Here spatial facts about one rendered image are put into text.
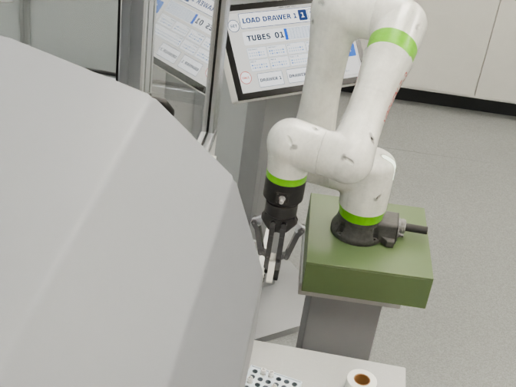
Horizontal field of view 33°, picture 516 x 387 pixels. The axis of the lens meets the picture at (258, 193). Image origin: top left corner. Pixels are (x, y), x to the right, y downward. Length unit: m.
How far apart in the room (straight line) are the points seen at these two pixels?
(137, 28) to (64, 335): 0.75
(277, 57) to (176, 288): 2.07
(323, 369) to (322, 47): 0.78
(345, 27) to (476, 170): 2.62
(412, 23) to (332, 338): 0.94
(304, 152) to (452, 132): 3.19
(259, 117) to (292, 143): 1.18
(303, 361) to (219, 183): 1.14
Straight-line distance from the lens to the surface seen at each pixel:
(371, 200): 2.32
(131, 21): 1.41
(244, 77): 2.83
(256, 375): 2.05
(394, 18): 2.13
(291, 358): 2.16
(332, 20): 2.17
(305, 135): 1.89
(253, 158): 3.15
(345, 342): 2.56
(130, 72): 1.45
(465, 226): 4.23
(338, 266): 2.30
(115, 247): 0.85
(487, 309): 3.75
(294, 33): 2.96
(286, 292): 3.50
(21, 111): 0.96
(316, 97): 2.25
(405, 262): 2.37
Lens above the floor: 2.21
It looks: 32 degrees down
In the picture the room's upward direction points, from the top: 8 degrees clockwise
